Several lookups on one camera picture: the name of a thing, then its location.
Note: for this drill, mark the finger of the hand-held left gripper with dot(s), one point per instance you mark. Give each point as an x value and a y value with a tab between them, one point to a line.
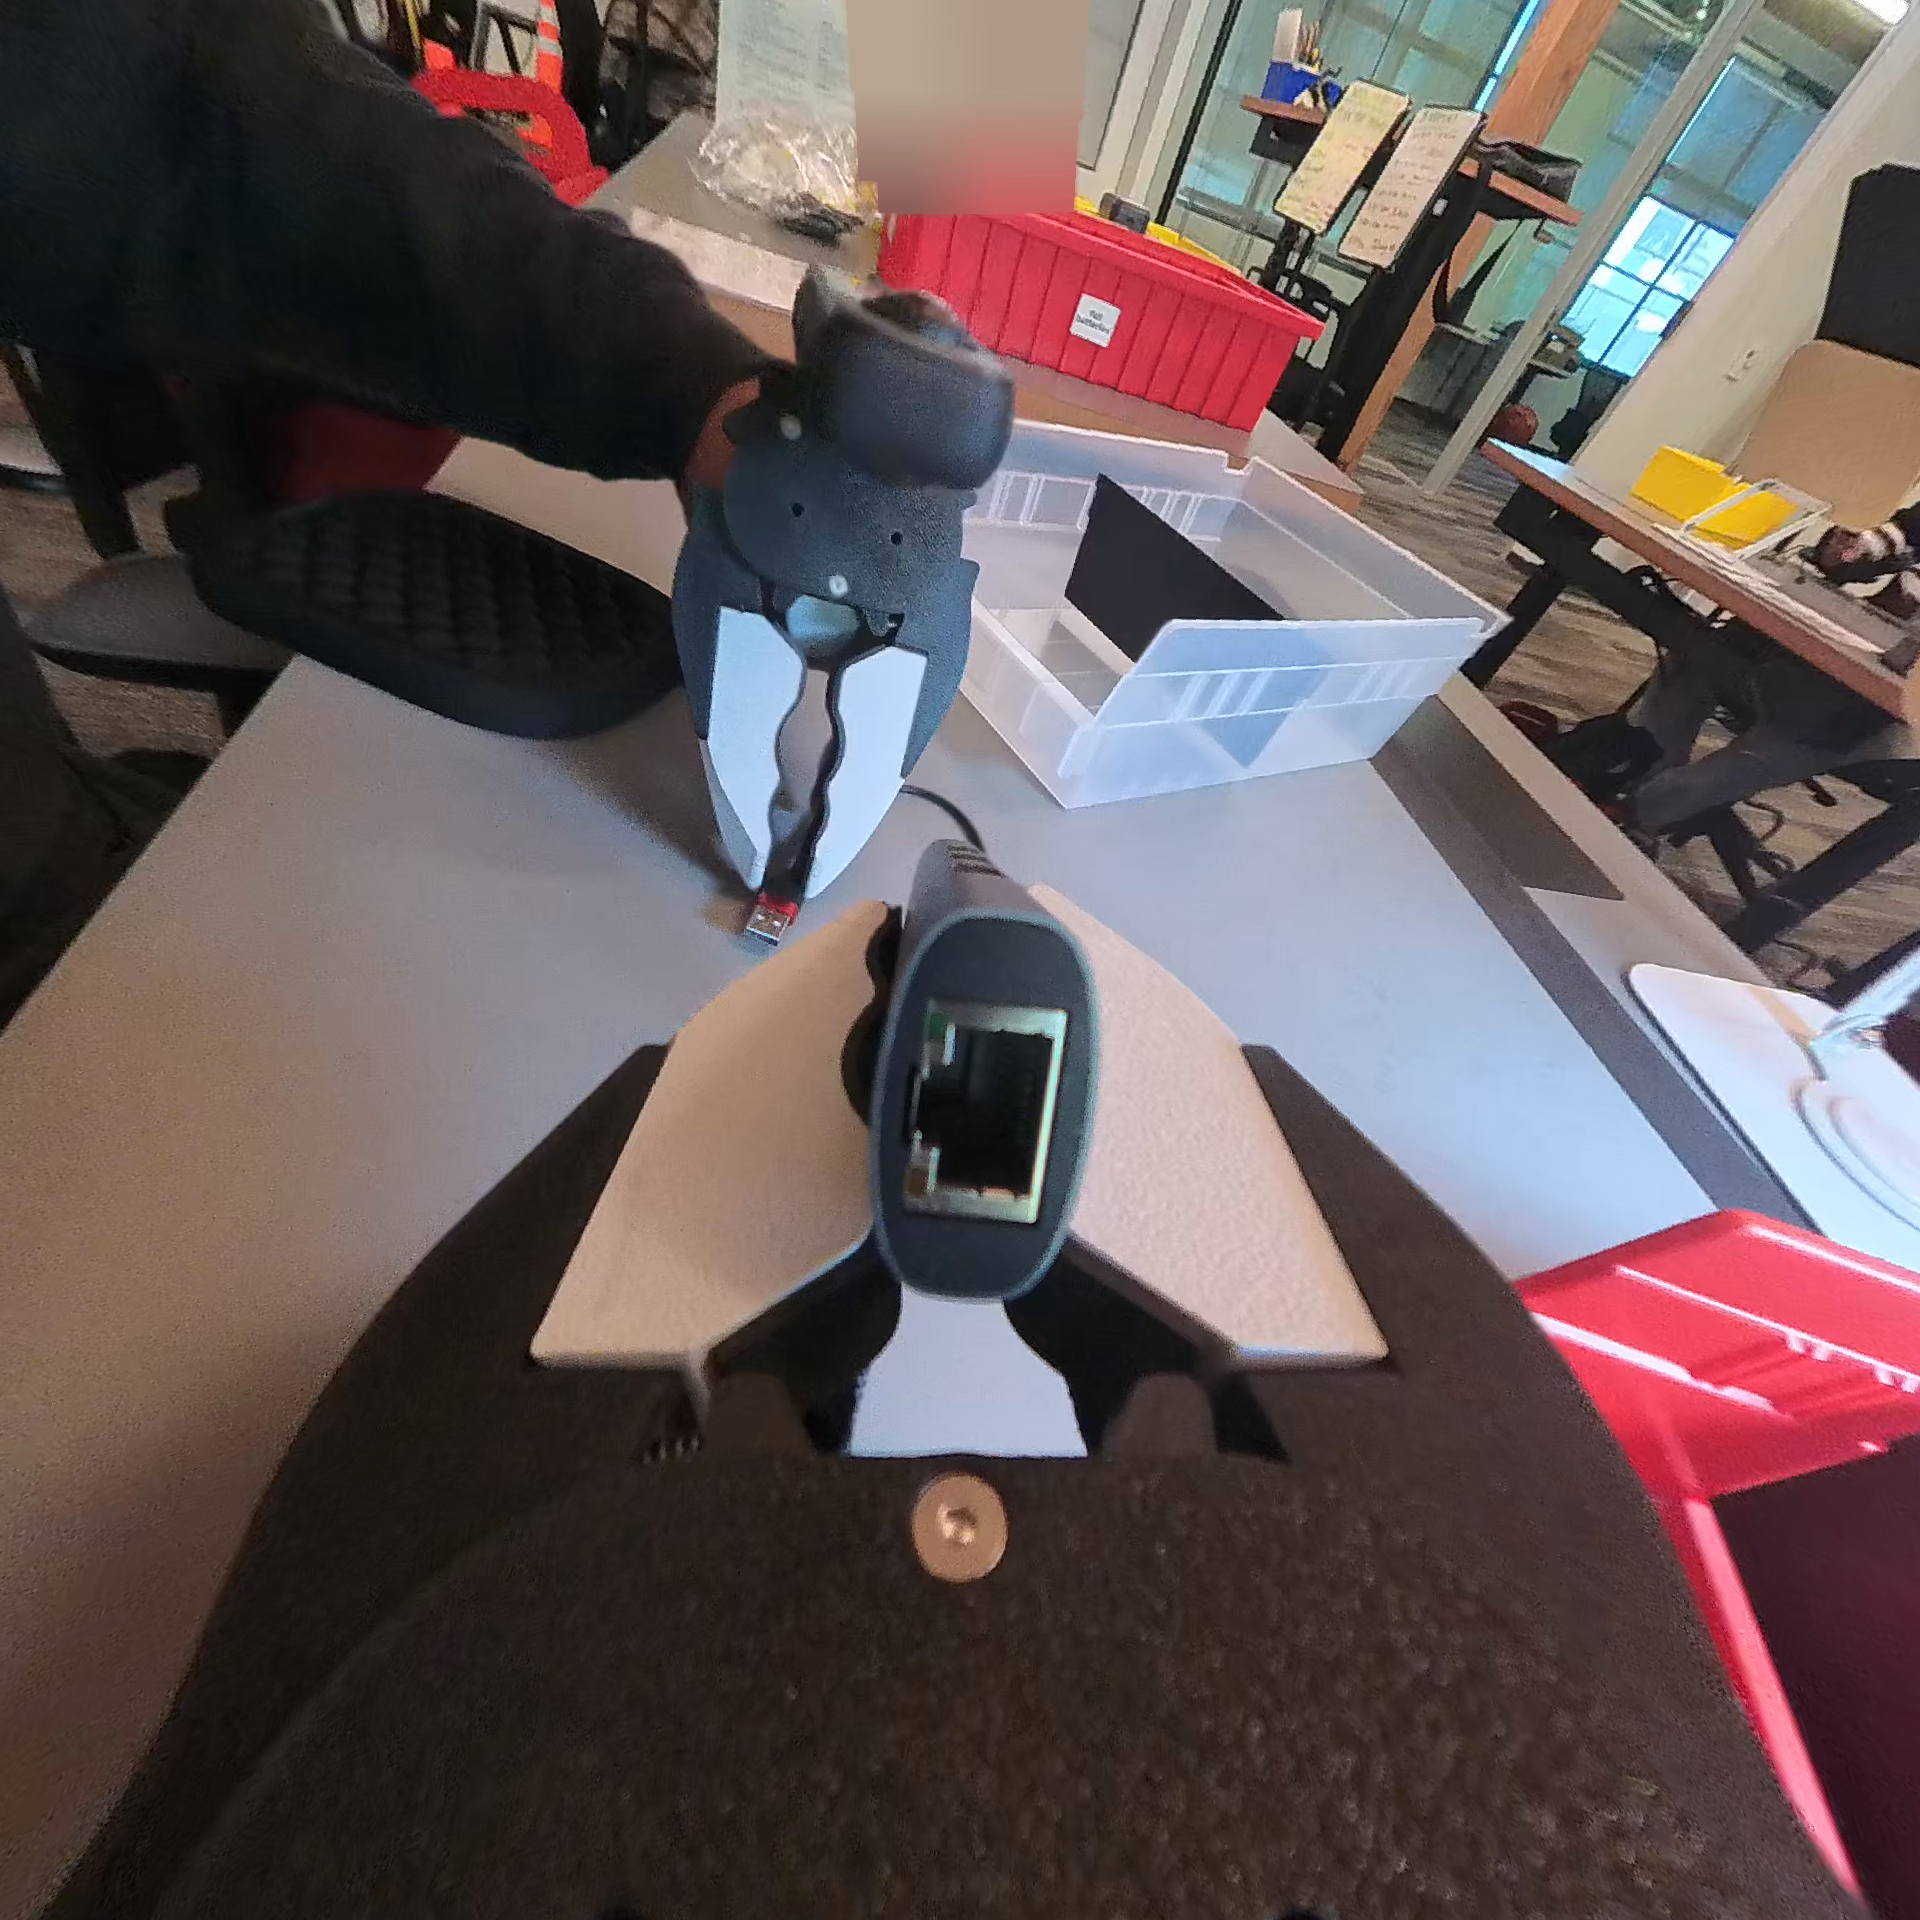
879	736
742	703

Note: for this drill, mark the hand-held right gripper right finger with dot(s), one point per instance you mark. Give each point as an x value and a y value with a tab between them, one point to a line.
1202	1200

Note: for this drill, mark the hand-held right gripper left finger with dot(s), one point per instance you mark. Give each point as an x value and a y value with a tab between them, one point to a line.
720	1184

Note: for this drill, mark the brown cylindrical power bank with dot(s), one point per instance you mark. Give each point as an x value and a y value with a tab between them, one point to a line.
974	973

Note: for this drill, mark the clear plastic bin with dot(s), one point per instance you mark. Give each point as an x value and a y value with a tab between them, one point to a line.
1202	720

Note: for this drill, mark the small red plastic bin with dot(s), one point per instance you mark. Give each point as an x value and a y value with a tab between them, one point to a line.
1695	1318

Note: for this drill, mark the person's left forearm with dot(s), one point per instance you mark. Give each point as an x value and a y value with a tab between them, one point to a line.
376	226

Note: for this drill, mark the paper sheet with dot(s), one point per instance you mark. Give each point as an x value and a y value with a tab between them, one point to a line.
720	263

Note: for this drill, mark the large red tote white label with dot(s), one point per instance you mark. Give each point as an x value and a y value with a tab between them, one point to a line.
1019	294

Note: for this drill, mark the black divider panel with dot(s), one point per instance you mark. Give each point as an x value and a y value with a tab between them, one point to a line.
1156	571

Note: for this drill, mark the black mesh cushion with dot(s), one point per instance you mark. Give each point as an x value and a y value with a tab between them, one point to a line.
433	600

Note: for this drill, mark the clear plastic bag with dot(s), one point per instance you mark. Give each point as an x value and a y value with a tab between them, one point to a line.
765	167

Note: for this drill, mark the yellow tote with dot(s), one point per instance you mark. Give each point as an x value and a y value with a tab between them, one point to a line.
1202	248

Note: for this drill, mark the red fabric bag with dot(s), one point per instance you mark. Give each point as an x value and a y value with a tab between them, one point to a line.
495	104

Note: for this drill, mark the white document stand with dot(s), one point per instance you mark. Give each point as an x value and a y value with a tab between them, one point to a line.
1725	1048

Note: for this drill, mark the easel board with sheet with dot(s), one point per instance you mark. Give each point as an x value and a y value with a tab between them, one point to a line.
1409	186
1341	156

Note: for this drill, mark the blue plastic bin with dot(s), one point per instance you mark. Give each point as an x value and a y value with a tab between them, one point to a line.
1298	83

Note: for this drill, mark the wooden desk black legs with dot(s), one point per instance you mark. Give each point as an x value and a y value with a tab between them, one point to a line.
1590	496

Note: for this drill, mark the yellow plastic bin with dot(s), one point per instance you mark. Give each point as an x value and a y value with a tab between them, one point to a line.
1695	489

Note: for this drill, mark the clear acrylic stand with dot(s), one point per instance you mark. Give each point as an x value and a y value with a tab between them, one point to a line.
1771	517

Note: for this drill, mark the tan and black panel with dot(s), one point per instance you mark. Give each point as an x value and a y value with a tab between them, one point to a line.
1845	421

